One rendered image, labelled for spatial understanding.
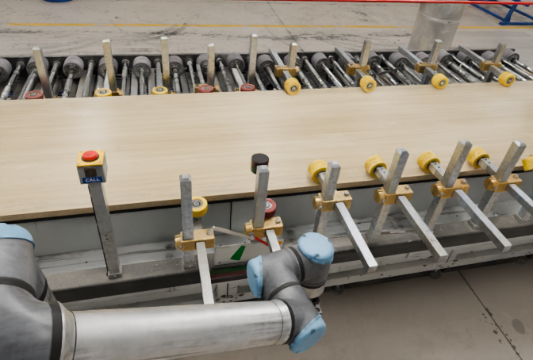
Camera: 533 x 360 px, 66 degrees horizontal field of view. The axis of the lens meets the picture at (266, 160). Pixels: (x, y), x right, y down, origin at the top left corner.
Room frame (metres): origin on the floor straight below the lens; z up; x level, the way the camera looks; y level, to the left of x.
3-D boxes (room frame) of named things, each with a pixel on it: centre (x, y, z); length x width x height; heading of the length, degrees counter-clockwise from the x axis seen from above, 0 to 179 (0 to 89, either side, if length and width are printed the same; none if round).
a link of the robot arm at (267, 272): (0.62, -0.05, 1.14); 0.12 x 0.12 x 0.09; 29
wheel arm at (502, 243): (1.22, -0.77, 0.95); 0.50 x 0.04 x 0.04; 17
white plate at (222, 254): (1.02, 0.03, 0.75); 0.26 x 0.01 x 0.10; 107
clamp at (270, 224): (1.06, -0.01, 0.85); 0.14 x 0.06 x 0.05; 107
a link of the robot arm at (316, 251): (0.69, -0.14, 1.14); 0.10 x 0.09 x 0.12; 119
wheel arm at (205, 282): (0.90, 0.18, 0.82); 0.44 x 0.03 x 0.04; 17
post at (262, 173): (1.05, 0.01, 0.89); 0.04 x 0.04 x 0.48; 17
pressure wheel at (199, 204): (1.09, 0.24, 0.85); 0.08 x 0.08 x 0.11
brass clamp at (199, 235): (0.98, 0.22, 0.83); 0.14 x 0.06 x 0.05; 107
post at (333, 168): (1.12, -0.23, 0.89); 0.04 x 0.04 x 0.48; 17
